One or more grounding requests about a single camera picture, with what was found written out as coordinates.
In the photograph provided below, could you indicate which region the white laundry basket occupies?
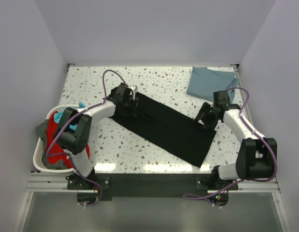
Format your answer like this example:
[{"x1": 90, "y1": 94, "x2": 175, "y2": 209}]
[{"x1": 33, "y1": 104, "x2": 79, "y2": 174}]

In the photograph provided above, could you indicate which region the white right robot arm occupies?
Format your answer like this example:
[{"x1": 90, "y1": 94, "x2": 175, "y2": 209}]
[{"x1": 194, "y1": 90, "x2": 278, "y2": 182}]

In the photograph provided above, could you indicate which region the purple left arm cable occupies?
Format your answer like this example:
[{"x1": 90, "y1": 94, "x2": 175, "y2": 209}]
[{"x1": 45, "y1": 70, "x2": 130, "y2": 206}]

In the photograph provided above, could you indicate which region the black t-shirt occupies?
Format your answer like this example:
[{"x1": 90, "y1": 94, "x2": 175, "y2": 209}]
[{"x1": 111, "y1": 93, "x2": 216, "y2": 167}]

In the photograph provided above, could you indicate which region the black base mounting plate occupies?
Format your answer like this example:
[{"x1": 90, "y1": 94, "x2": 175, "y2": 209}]
[{"x1": 67, "y1": 173, "x2": 239, "y2": 201}]

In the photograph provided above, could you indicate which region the dark grey t-shirt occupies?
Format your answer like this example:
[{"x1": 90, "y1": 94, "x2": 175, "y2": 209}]
[{"x1": 36, "y1": 119, "x2": 68, "y2": 170}]

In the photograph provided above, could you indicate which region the red t-shirt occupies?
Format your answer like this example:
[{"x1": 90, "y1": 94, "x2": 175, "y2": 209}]
[{"x1": 45, "y1": 112, "x2": 90, "y2": 167}]

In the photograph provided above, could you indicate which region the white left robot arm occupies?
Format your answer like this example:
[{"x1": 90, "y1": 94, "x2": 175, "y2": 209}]
[{"x1": 53, "y1": 83, "x2": 138, "y2": 177}]

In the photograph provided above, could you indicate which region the folded grey-blue t-shirt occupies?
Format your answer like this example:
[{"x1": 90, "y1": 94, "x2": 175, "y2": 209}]
[{"x1": 187, "y1": 67, "x2": 239, "y2": 102}]

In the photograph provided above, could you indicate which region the turquoise t-shirt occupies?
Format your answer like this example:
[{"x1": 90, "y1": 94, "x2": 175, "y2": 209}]
[{"x1": 54, "y1": 101, "x2": 87, "y2": 132}]

